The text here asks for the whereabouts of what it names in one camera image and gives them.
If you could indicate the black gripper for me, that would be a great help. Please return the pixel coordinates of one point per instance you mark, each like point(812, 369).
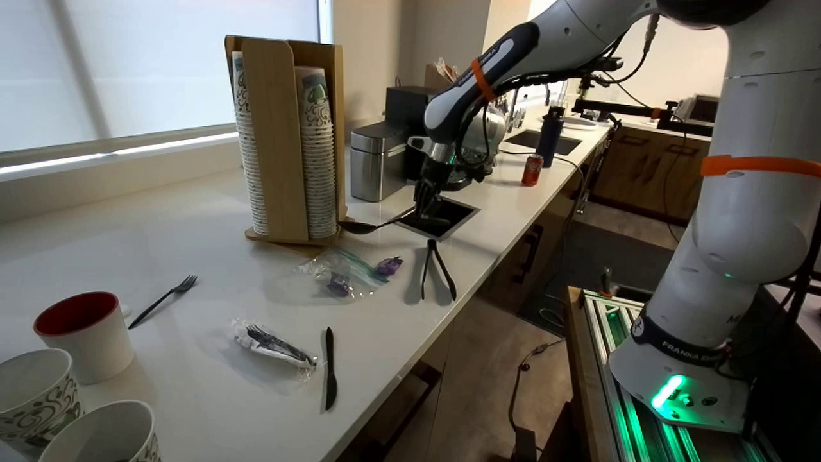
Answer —
point(439, 159)

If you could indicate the large black spoon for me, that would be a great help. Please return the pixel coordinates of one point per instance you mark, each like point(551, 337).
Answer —
point(361, 227)

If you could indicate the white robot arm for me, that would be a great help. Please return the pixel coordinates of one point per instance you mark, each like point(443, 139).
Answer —
point(569, 40)

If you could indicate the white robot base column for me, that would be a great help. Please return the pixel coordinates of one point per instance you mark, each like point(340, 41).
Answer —
point(755, 215)

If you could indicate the black plastic tongs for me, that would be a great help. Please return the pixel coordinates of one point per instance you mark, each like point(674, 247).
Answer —
point(435, 262)

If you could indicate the silver coffee canister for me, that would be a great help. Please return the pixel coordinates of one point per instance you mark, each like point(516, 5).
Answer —
point(375, 156)

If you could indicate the red can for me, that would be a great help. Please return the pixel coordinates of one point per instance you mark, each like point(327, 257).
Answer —
point(531, 170)

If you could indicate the dark water bottle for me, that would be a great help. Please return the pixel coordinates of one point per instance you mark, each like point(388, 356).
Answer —
point(551, 134)

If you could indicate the clear bag with purple item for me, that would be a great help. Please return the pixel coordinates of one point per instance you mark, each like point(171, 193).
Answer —
point(344, 275)

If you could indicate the wooden paper cup dispenser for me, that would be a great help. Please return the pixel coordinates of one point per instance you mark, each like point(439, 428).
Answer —
point(288, 104)

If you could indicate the black plastic knife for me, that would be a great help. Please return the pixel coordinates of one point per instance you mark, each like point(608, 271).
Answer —
point(331, 384)

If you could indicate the red-lined white mug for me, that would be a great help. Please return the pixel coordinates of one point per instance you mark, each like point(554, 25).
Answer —
point(94, 331)

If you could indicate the patterned paper cup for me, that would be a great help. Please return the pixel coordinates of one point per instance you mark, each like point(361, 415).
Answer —
point(36, 399)
point(120, 432)

